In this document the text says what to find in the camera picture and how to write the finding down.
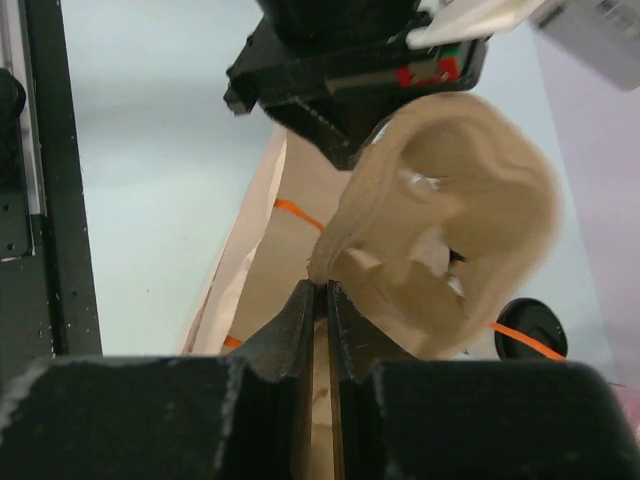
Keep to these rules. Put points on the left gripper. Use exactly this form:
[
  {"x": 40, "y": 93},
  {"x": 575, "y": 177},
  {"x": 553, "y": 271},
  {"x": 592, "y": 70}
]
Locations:
[{"x": 333, "y": 71}]

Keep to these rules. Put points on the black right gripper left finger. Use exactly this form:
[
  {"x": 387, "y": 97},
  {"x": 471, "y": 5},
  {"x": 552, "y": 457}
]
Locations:
[{"x": 244, "y": 415}]

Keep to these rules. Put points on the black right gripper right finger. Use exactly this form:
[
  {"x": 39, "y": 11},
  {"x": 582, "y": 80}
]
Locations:
[{"x": 397, "y": 417}]

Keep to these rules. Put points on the brown cup carrier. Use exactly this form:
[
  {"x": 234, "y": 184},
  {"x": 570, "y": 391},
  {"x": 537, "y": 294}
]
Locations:
[{"x": 447, "y": 212}]

